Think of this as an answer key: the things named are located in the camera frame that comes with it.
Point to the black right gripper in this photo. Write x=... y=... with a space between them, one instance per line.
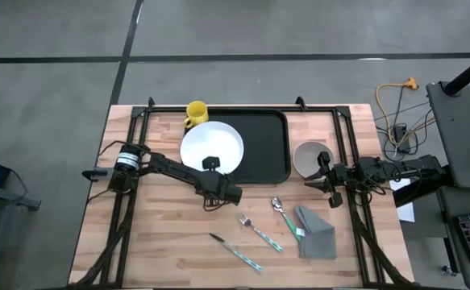
x=337 y=175

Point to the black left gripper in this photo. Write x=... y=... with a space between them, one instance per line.
x=218 y=187

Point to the beige bowl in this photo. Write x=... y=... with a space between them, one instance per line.
x=309 y=157

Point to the white round plate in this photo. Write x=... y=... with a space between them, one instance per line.
x=210 y=145

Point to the grey napkin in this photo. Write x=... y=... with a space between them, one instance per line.
x=319 y=237

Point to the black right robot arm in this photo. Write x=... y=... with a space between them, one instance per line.
x=412 y=167

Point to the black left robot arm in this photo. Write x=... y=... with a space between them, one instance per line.
x=170 y=167

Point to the black serving tray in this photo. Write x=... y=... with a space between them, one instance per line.
x=263 y=149

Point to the yellow mug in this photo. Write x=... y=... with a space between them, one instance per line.
x=196 y=113

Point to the white paper sheet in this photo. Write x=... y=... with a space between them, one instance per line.
x=406 y=211

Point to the black power adapter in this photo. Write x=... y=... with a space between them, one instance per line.
x=400 y=135

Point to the black diagonal beam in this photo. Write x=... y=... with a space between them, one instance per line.
x=420 y=193

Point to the dark grey desk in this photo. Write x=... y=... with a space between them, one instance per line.
x=446 y=201

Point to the black caster wheel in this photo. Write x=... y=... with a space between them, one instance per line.
x=446 y=270

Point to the black pole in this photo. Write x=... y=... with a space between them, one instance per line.
x=468 y=72

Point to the grey metal stand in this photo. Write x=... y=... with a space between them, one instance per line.
x=21 y=200

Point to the black metal table frame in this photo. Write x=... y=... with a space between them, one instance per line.
x=319 y=108

